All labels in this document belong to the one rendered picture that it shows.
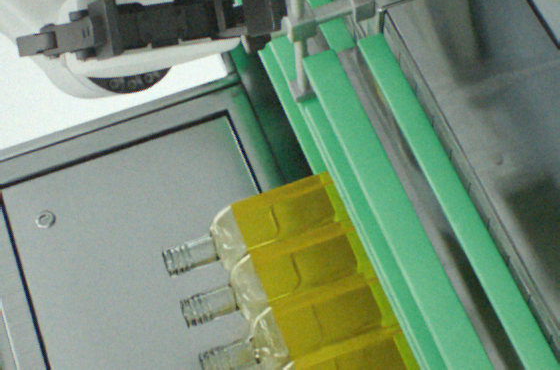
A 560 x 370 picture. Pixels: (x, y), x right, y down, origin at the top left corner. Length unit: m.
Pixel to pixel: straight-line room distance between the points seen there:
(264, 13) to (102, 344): 0.67
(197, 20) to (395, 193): 0.36
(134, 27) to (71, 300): 0.64
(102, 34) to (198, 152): 0.75
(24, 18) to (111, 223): 0.52
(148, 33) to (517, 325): 0.42
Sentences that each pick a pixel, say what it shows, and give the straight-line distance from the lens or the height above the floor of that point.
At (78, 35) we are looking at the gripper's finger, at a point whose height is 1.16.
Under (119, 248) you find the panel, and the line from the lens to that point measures 1.36.
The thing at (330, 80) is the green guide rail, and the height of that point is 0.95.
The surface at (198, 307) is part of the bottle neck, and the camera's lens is 1.15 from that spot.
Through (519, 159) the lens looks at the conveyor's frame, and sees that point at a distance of 1.06.
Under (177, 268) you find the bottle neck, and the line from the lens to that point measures 1.18.
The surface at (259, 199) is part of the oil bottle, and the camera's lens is 1.19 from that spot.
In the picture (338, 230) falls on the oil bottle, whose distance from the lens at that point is 1.16.
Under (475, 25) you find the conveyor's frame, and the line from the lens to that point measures 1.14.
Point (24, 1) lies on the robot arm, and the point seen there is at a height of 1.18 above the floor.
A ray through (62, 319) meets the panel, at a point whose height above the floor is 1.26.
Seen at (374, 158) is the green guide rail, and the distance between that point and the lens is 1.08.
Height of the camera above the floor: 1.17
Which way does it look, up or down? 6 degrees down
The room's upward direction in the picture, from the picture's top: 109 degrees counter-clockwise
